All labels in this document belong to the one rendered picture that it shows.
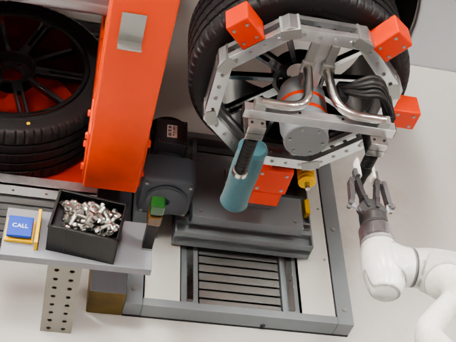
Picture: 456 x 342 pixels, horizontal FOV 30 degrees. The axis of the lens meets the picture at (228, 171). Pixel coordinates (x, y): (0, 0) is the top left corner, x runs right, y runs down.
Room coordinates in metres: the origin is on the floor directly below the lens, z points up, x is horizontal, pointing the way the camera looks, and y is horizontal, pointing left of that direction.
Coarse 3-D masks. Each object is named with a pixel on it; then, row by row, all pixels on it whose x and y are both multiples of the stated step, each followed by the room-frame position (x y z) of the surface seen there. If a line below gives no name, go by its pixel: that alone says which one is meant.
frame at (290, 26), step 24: (288, 24) 1.87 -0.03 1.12; (312, 24) 1.91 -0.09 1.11; (336, 24) 1.93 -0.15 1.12; (240, 48) 1.84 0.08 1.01; (264, 48) 1.84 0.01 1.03; (360, 48) 1.91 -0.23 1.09; (216, 72) 1.81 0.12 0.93; (384, 72) 1.94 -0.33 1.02; (216, 96) 1.82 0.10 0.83; (216, 120) 1.82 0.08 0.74; (336, 144) 1.97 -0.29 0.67; (360, 144) 1.94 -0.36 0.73; (312, 168) 1.91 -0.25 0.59
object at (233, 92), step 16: (288, 48) 1.97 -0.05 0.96; (272, 64) 1.96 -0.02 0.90; (288, 64) 1.97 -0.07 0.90; (336, 64) 2.01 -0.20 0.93; (352, 64) 2.25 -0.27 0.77; (368, 64) 2.16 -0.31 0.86; (240, 80) 2.14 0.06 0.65; (256, 80) 1.95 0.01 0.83; (272, 80) 1.97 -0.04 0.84; (320, 80) 2.01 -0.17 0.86; (336, 80) 2.02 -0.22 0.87; (352, 80) 2.03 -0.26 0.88; (224, 96) 1.96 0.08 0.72; (240, 96) 2.06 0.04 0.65; (256, 96) 1.96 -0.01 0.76; (272, 96) 1.97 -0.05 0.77; (352, 96) 2.12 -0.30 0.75; (240, 112) 1.99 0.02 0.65; (336, 112) 2.09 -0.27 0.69; (240, 128) 1.93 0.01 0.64; (272, 128) 2.01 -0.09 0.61
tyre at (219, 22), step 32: (224, 0) 1.99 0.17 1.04; (256, 0) 1.93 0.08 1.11; (288, 0) 1.93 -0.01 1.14; (320, 0) 1.96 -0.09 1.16; (352, 0) 1.99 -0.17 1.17; (384, 0) 2.11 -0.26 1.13; (192, 32) 2.00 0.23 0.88; (224, 32) 1.89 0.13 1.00; (192, 64) 1.89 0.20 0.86; (192, 96) 1.89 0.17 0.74
